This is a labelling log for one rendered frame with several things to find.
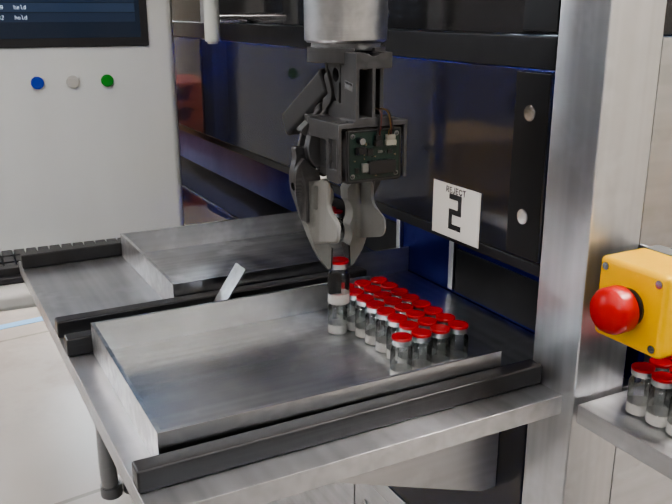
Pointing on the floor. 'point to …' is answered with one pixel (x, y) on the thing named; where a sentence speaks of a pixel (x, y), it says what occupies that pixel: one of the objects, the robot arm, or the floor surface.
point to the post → (589, 229)
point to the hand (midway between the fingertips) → (335, 252)
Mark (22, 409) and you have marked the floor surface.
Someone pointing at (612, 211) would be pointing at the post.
